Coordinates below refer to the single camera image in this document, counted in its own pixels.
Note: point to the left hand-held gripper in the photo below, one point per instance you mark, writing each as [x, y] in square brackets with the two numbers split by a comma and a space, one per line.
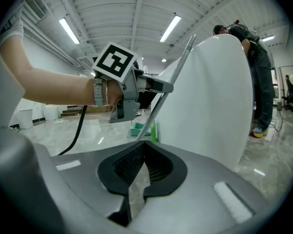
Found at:
[130, 91]

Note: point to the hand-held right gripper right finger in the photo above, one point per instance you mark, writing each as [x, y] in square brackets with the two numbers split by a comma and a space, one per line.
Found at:
[197, 191]

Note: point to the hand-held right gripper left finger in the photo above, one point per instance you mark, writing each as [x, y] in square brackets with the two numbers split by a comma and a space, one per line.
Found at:
[88, 174]

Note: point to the person's left forearm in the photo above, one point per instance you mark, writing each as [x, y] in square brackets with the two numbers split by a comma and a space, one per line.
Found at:
[51, 86]

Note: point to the person's left hand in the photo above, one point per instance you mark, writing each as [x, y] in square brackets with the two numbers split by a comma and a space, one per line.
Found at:
[113, 92]

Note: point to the green plastic bottle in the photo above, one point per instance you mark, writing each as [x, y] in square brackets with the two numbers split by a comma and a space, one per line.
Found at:
[153, 131]

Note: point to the grey wristwatch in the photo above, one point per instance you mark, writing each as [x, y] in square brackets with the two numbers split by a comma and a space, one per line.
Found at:
[98, 91]

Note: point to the white bathtub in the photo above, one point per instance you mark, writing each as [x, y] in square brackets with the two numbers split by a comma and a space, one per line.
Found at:
[209, 101]

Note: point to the long ceiling light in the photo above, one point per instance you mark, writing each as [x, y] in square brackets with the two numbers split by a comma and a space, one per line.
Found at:
[69, 30]
[170, 28]
[268, 38]

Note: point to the white cylindrical container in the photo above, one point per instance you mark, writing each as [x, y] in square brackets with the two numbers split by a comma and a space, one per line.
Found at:
[51, 113]

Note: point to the white trash bin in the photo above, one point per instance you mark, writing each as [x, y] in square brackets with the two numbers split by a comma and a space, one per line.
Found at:
[26, 119]

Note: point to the person's white printed shirt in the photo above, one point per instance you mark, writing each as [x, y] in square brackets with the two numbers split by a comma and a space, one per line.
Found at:
[5, 82]

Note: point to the ceiling air conditioner vent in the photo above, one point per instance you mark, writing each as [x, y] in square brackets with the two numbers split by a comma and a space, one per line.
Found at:
[35, 7]

